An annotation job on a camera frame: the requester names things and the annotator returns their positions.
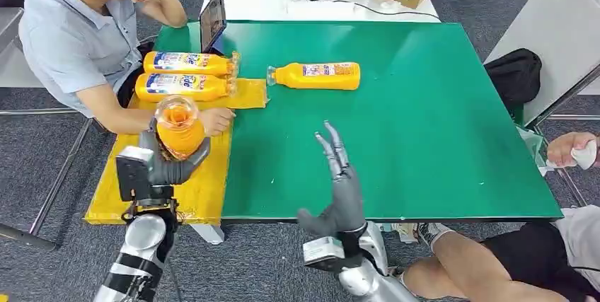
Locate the orange juice bottle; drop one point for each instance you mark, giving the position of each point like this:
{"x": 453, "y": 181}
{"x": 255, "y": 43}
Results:
{"x": 187, "y": 63}
{"x": 180, "y": 133}
{"x": 318, "y": 76}
{"x": 183, "y": 88}

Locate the yellow sheet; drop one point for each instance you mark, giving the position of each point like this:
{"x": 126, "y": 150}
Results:
{"x": 201, "y": 197}

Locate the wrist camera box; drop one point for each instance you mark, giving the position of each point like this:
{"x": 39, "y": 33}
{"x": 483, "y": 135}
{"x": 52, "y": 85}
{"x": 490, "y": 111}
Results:
{"x": 133, "y": 173}
{"x": 323, "y": 253}

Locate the white table foot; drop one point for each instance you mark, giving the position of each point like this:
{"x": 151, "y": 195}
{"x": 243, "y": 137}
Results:
{"x": 210, "y": 233}

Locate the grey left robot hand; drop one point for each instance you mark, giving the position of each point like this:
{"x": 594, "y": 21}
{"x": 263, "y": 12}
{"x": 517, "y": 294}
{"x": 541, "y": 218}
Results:
{"x": 171, "y": 172}

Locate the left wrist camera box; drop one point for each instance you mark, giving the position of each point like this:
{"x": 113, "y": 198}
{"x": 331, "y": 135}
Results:
{"x": 133, "y": 173}

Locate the person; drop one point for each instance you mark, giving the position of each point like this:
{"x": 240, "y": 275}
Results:
{"x": 70, "y": 42}
{"x": 468, "y": 267}

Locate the black tablet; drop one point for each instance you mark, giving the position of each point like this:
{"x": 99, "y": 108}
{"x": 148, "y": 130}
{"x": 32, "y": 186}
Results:
{"x": 213, "y": 21}

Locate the white side table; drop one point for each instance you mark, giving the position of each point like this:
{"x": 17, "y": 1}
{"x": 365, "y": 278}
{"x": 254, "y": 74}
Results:
{"x": 553, "y": 23}

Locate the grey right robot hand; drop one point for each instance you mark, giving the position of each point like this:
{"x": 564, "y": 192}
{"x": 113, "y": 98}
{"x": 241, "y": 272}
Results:
{"x": 347, "y": 206}

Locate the white cloth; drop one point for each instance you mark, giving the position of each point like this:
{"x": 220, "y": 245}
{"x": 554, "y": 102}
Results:
{"x": 586, "y": 155}

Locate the green table mat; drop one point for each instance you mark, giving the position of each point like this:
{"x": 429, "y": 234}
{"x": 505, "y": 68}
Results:
{"x": 422, "y": 103}

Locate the black bag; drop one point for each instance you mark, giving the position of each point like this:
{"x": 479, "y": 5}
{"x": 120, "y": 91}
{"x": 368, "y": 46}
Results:
{"x": 513, "y": 77}

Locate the metal bench frame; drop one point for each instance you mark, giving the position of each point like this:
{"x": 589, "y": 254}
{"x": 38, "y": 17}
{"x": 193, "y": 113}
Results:
{"x": 56, "y": 182}

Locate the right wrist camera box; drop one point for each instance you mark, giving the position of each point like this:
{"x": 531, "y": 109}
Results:
{"x": 323, "y": 253}

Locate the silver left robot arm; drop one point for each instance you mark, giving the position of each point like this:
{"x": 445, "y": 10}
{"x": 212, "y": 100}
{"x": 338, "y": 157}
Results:
{"x": 140, "y": 253}

